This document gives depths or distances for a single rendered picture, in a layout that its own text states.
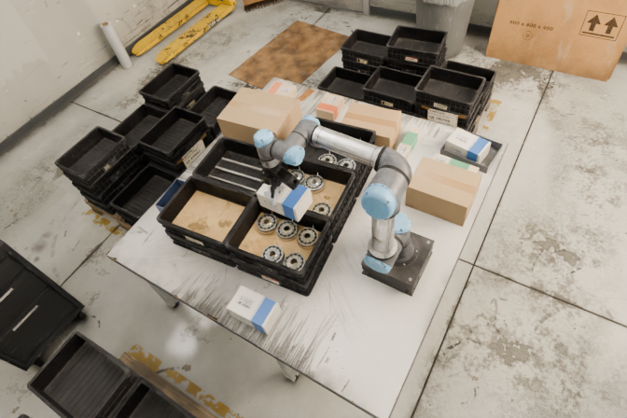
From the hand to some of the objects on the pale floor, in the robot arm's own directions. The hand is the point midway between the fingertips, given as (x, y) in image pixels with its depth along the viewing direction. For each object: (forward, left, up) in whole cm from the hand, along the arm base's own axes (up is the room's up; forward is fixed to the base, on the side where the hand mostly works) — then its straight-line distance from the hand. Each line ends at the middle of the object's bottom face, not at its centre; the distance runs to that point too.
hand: (284, 194), depth 187 cm
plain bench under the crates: (-17, +24, -111) cm, 115 cm away
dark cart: (-137, -125, -103) cm, 212 cm away
